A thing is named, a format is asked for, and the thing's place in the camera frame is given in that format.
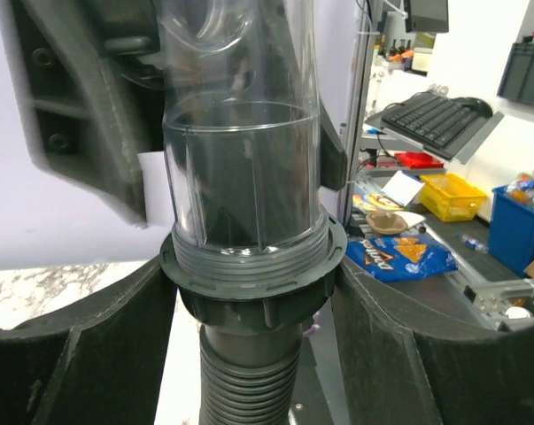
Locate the yellow plastic basket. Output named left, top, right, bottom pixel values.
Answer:
left=420, top=174, right=487, bottom=222

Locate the blue snack bag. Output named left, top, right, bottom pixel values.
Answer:
left=346, top=234, right=458, bottom=283

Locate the black computer keyboard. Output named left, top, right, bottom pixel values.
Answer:
left=380, top=91, right=493, bottom=159

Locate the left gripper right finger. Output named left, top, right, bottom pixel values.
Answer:
left=332, top=259, right=534, bottom=424

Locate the black corrugated hose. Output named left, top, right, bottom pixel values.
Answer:
left=159, top=214, right=349, bottom=425

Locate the red tray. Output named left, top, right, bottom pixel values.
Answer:
left=394, top=152, right=444, bottom=169

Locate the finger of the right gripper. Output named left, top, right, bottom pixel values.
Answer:
left=0, top=1, right=164, bottom=226
left=318, top=98, right=347, bottom=191

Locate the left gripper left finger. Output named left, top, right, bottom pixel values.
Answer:
left=0, top=259, right=176, bottom=424

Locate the blue plastic bin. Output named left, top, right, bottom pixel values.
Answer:
left=487, top=186, right=534, bottom=277

